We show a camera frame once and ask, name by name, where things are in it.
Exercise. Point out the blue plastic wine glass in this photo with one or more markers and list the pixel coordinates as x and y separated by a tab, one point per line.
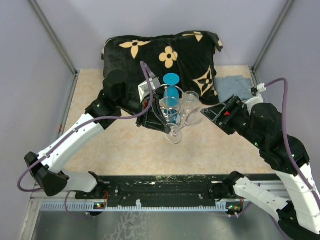
171	94

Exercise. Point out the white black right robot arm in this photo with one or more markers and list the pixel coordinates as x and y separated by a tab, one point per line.
299	216

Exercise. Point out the black floral blanket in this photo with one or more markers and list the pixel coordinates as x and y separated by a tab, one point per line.
188	54

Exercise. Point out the grey blue cloth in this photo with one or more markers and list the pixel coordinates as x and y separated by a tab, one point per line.
233	85

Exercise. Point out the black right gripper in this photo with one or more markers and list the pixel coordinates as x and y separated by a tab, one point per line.
216	113

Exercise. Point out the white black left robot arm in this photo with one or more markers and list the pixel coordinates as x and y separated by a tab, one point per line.
121	98

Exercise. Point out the clear wine glass front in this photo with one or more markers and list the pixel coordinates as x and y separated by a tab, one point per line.
175	135

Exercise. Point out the chrome wire wine glass rack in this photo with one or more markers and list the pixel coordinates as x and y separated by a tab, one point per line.
171	114

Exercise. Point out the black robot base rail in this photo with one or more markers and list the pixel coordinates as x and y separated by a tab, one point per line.
169	191

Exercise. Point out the grey slotted cable duct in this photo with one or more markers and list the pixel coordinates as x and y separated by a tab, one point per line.
91	206

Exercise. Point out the clear wine glass right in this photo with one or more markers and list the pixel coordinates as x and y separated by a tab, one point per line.
192	111

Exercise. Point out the clear wine glass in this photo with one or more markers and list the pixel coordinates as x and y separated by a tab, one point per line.
175	135
192	111

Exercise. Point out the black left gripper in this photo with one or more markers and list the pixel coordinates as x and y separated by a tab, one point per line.
154	114

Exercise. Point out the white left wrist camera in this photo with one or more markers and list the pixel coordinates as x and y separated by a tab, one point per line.
144	90

